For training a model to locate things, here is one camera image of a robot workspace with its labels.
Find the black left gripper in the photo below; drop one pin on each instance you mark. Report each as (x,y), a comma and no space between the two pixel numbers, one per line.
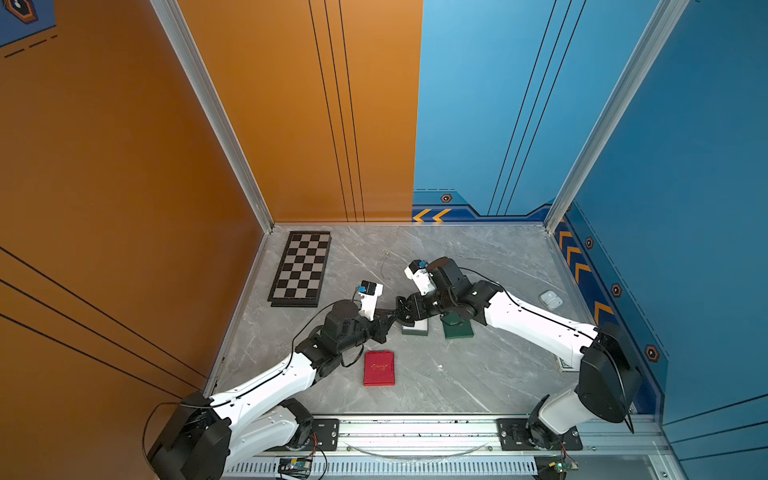
(380,324)

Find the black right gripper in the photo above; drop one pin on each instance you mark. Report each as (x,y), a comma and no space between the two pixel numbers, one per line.
(416,311)

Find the green booklet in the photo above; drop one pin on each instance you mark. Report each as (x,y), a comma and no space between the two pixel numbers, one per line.
(460,329)

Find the green jewelry box base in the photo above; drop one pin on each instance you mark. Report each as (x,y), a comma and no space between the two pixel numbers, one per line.
(420,328)

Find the red booklet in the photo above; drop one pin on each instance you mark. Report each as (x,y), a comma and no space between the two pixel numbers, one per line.
(379,369)

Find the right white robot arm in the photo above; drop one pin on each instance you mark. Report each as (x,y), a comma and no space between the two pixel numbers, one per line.
(609,375)

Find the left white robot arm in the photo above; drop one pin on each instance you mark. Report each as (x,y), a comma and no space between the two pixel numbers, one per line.
(205,436)

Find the black white chessboard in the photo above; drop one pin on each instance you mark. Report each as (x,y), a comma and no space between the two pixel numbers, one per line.
(299,276)

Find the clear plastic earphone case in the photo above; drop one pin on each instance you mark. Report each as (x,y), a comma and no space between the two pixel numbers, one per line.
(551,300)

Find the playing card deck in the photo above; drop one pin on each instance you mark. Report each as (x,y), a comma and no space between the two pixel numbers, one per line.
(563,366)

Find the left circuit board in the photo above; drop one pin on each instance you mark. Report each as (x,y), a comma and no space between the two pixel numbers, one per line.
(300,468)

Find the circuit board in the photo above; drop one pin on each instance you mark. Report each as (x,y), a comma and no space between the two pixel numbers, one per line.
(300,468)
(550,468)

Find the right circuit board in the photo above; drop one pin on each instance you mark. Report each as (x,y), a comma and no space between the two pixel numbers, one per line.
(550,468)

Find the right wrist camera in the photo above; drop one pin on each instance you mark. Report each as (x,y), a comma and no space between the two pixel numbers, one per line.
(441,275)

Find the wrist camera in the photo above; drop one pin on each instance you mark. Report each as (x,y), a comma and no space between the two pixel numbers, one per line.
(369,293)
(441,275)

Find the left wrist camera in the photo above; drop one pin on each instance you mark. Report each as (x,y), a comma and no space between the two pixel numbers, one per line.
(369,293)

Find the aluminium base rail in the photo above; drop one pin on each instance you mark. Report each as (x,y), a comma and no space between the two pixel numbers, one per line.
(418,436)

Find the aluminium corner post right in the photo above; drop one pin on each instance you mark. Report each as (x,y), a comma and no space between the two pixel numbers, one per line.
(655,35)

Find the aluminium corner post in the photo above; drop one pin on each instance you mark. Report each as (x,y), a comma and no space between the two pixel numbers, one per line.
(655,35)
(176,29)

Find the aluminium corner post left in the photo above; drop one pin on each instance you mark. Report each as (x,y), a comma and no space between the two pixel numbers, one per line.
(176,29)

